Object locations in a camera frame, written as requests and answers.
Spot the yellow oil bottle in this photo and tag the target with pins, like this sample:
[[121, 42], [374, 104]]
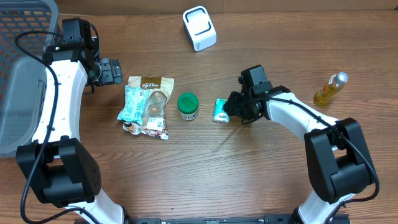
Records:
[[335, 83]]

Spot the green freshening pouch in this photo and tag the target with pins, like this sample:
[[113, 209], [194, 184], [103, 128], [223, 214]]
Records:
[[219, 114]]

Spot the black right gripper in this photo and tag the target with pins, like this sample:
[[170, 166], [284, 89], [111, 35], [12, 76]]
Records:
[[233, 104]]

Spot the green lid jar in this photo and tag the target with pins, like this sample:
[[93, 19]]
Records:
[[187, 105]]

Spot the brown mushroom packet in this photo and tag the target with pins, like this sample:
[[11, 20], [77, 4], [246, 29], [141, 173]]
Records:
[[154, 122]]

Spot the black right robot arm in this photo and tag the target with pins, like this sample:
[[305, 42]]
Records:
[[340, 168]]

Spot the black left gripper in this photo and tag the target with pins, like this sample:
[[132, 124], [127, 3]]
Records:
[[111, 76]]

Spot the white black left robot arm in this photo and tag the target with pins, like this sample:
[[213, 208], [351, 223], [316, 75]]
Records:
[[58, 168]]

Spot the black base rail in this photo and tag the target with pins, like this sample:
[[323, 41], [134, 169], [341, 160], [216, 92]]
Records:
[[211, 220]]

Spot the teal white pack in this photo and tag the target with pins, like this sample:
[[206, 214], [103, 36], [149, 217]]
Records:
[[135, 104]]

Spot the white barcode scanner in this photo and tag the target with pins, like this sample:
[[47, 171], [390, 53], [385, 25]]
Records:
[[199, 28]]

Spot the dark grey plastic basket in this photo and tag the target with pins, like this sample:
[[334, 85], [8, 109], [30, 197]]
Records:
[[23, 29]]

